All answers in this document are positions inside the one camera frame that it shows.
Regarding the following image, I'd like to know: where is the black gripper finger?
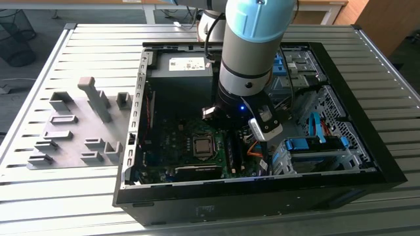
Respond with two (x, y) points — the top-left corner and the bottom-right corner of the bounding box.
(202, 106), (218, 121)

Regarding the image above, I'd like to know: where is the installed RAM stick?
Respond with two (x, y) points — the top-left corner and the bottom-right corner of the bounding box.
(236, 131), (247, 171)

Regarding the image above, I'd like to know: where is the CPU socket with CPU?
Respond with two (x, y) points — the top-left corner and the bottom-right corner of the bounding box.
(191, 132), (218, 162)

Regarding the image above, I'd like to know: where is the grey power supply unit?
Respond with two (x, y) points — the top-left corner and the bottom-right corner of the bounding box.
(147, 52), (222, 116)

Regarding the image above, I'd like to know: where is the green motherboard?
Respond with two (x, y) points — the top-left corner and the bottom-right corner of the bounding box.
(136, 115), (263, 184)

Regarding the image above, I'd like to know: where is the blue plastic drive latch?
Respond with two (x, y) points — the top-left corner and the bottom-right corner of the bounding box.
(272, 52), (292, 76)

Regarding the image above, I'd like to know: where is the hard disk in blue carrier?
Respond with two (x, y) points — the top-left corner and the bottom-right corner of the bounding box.
(284, 136), (348, 150)

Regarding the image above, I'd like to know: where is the black graphics card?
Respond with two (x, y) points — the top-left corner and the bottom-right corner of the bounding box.
(174, 164), (224, 181)

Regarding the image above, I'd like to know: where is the metal drive cage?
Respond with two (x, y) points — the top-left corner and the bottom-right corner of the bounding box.
(268, 49), (330, 105)

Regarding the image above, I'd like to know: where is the metal disk bay cage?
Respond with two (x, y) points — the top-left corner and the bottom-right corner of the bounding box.
(268, 137), (372, 175)

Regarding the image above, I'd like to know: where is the black PC case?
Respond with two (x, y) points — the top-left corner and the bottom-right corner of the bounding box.
(112, 41), (410, 226)

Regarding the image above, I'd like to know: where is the grey parts rack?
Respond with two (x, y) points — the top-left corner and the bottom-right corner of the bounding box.
(26, 77), (135, 171)

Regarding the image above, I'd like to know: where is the wooden cabinet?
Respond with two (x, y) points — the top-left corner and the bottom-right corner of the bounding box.
(335, 0), (420, 56)

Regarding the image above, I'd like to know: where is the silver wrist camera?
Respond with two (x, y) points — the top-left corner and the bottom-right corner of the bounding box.
(248, 97), (284, 142)

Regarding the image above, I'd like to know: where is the orange wire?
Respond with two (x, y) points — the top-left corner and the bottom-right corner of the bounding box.
(246, 141), (263, 158)

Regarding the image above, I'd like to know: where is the black wire bundle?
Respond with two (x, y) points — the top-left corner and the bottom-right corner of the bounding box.
(272, 85), (322, 121)

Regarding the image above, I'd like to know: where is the blue SATA wire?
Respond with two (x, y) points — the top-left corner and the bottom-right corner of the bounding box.
(308, 111), (328, 144)

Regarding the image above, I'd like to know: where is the red SATA wire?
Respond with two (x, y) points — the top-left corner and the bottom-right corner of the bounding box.
(320, 119), (332, 137)

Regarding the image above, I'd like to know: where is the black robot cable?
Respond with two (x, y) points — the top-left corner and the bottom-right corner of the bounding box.
(203, 12), (230, 64)

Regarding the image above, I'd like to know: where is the white floor cable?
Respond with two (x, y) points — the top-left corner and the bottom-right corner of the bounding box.
(0, 78), (38, 94)

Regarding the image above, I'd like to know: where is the black wire mesh basket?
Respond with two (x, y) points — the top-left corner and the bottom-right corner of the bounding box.
(0, 9), (38, 67)

